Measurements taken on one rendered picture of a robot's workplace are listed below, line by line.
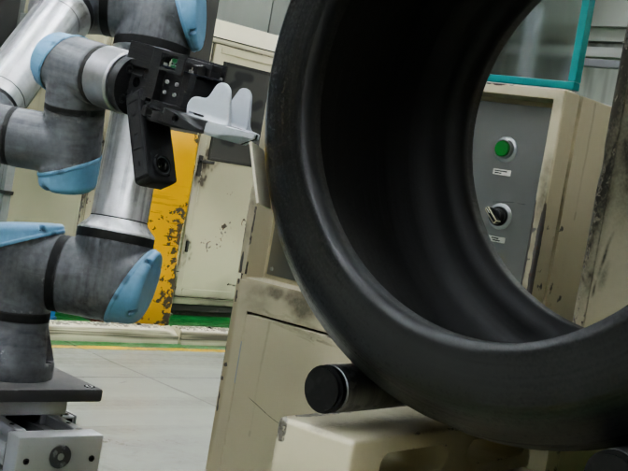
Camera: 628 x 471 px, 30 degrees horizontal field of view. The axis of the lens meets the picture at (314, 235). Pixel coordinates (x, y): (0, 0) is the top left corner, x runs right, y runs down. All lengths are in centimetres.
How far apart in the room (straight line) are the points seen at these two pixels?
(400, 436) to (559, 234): 69
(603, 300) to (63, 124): 67
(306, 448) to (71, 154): 56
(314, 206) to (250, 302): 94
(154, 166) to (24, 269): 46
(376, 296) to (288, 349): 93
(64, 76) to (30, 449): 53
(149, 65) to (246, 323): 72
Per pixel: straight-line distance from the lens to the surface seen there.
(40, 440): 167
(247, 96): 131
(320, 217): 105
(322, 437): 107
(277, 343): 194
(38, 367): 179
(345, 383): 107
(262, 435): 197
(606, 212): 134
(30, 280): 175
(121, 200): 174
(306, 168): 106
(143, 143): 135
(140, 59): 139
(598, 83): 1241
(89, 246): 173
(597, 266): 134
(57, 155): 148
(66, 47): 147
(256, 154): 112
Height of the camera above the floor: 109
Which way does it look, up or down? 3 degrees down
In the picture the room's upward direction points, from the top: 10 degrees clockwise
